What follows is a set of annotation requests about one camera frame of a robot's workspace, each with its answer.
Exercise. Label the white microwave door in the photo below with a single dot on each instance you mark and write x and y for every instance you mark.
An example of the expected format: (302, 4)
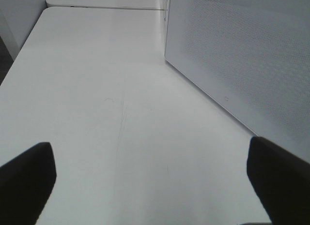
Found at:
(253, 58)

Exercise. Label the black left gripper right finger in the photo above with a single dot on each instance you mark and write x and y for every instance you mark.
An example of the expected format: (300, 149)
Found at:
(281, 181)

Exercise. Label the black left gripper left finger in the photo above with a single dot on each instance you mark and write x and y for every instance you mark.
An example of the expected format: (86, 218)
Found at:
(26, 183)

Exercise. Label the white microwave oven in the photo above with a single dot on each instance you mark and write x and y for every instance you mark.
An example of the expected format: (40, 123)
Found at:
(165, 4)

